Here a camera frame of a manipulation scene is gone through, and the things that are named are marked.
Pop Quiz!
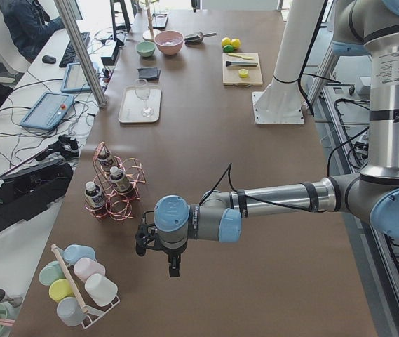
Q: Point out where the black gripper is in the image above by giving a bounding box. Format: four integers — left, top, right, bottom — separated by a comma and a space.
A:
135, 211, 187, 277

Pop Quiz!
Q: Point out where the copper wire bottle basket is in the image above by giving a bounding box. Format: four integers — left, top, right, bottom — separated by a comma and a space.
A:
84, 142, 146, 221

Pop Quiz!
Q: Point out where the tea bottle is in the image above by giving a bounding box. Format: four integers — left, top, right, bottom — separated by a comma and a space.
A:
85, 181, 106, 216
97, 148, 116, 173
109, 166, 132, 193

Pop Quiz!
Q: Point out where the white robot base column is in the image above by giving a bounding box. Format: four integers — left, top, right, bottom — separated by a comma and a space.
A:
252, 0, 327, 124

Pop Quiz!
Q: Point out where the tea bottle front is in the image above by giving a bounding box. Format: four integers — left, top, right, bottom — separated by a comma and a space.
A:
85, 181, 106, 216

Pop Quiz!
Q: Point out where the white cup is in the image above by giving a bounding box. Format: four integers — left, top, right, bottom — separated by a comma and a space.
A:
84, 273, 118, 307

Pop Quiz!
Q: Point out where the pink cup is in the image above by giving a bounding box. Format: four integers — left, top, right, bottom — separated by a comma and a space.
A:
74, 257, 106, 282

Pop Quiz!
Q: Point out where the white cup rack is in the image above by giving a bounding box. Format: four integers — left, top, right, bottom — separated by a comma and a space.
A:
50, 244, 121, 329

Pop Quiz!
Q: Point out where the grey blue cup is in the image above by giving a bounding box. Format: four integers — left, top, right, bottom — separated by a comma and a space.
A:
56, 297, 86, 326

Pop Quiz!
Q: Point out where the yellow cup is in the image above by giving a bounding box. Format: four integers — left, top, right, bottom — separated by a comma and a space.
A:
48, 279, 74, 303

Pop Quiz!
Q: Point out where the mint cup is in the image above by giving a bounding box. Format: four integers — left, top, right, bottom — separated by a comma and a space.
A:
39, 260, 65, 286

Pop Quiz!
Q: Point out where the cream rabbit tray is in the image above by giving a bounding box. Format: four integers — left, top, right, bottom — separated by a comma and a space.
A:
118, 84, 162, 124

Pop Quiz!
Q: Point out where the black equipment case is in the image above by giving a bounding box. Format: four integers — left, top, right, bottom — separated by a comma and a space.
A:
0, 159, 73, 232

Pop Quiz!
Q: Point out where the clear wine glass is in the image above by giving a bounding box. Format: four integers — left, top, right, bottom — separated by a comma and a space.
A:
135, 79, 154, 117

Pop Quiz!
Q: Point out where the metal jigger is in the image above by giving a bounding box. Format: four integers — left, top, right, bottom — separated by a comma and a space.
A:
0, 289, 23, 308

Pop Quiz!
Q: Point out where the grey folded cloth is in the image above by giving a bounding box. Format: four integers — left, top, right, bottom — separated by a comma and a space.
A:
137, 67, 161, 81

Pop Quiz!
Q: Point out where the bamboo cutting board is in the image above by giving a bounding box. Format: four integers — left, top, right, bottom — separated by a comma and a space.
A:
222, 53, 263, 86

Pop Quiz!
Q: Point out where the blue teach pendant near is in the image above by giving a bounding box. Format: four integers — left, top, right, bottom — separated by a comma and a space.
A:
20, 92, 74, 131

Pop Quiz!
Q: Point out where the blue teach pendant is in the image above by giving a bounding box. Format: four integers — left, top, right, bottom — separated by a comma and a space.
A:
20, 92, 74, 131
60, 62, 90, 94

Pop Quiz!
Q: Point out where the lemon half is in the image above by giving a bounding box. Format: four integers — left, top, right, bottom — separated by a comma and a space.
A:
238, 69, 249, 78

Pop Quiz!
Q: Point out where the steel muddler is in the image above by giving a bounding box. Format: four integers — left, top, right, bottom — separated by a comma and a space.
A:
225, 60, 258, 67

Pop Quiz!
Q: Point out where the blue teach pendant far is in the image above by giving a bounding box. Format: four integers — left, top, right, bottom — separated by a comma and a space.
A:
60, 62, 90, 94

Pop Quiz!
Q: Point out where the green bowl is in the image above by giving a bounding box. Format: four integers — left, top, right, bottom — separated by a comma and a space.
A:
135, 41, 156, 58

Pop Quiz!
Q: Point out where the yellow plastic knife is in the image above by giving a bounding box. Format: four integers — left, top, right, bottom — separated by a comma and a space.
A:
227, 53, 254, 60

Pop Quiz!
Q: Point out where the pink bowl with ice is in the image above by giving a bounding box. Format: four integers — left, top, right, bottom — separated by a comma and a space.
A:
154, 30, 184, 55

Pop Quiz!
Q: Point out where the metal ice scoop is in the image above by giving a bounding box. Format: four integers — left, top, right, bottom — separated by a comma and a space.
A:
184, 32, 217, 44

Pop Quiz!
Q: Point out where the whole lemon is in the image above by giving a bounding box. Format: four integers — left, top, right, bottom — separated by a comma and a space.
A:
221, 37, 231, 48

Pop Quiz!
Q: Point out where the wooden stand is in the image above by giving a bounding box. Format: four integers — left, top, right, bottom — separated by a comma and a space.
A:
140, 0, 161, 42

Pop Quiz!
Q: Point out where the black keyboard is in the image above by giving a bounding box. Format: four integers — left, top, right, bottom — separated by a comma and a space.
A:
59, 32, 90, 68

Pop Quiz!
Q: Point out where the computer mouse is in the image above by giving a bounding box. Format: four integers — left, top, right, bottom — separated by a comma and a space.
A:
41, 55, 57, 65

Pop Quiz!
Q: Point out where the black tray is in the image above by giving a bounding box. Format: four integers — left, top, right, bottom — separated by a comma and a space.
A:
151, 13, 168, 30

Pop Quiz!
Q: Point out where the seated person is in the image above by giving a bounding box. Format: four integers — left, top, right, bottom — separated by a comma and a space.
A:
0, 0, 65, 62

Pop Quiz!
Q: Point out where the white chair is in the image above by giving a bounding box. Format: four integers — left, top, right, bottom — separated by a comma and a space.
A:
0, 15, 31, 73

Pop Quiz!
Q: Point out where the aluminium frame post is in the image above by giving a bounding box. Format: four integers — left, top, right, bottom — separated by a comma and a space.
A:
55, 0, 107, 108

